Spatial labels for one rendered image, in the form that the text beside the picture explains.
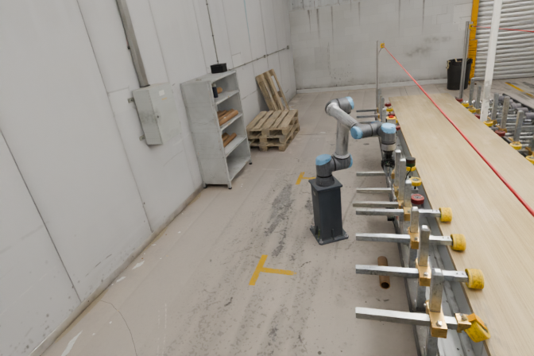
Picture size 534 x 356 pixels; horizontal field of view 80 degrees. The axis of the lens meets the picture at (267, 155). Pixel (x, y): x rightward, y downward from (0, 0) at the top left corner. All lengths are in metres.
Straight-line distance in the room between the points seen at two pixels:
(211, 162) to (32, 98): 2.37
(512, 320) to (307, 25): 9.26
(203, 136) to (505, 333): 3.72
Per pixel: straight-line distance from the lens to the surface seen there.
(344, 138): 2.92
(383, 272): 1.64
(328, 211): 3.18
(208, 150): 4.47
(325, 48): 10.10
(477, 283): 1.69
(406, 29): 10.02
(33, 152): 2.94
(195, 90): 4.27
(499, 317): 1.65
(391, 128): 2.19
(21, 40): 3.02
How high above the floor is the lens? 2.06
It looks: 22 degrees down
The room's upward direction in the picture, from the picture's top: 8 degrees counter-clockwise
